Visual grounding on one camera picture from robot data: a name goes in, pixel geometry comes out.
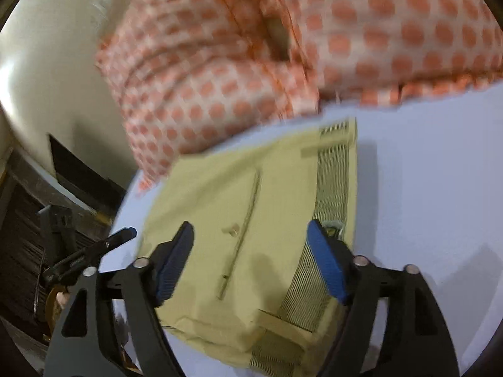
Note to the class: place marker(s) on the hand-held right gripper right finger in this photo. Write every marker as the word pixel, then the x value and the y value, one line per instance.
pixel 326 261

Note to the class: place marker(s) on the orange polka dot pillow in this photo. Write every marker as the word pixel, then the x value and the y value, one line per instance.
pixel 275 55

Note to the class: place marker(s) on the light blue bed sheet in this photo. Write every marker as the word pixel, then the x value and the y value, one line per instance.
pixel 424 188

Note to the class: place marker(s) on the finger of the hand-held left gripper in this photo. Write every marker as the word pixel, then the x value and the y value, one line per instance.
pixel 118 237

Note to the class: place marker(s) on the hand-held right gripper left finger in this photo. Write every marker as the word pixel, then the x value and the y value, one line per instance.
pixel 175 259

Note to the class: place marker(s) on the yellow pants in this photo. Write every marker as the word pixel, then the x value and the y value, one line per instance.
pixel 243 224

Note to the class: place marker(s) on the dark wooden furniture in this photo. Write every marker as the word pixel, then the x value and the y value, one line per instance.
pixel 47 212

